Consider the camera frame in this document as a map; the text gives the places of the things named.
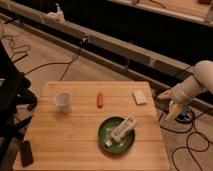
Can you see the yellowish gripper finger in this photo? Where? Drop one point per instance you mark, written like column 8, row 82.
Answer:
column 174, row 110
column 165, row 95

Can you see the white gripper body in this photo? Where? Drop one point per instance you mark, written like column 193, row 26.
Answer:
column 182, row 94

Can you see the white sponge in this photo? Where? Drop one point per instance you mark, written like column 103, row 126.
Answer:
column 139, row 97

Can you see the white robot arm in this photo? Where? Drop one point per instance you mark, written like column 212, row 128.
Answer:
column 201, row 80

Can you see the blue power box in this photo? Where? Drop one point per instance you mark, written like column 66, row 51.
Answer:
column 186, row 115

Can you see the white remote controller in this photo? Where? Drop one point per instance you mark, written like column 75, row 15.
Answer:
column 122, row 130

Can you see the orange sausage toy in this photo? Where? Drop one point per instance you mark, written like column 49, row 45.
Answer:
column 100, row 100

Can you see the green plate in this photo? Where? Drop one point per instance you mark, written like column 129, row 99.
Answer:
column 106, row 128

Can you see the white plastic cup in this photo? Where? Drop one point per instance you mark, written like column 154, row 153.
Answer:
column 63, row 101

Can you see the white object on ledge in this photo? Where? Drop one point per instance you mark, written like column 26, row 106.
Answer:
column 58, row 15

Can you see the black chair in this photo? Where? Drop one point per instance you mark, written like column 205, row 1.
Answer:
column 14, row 91

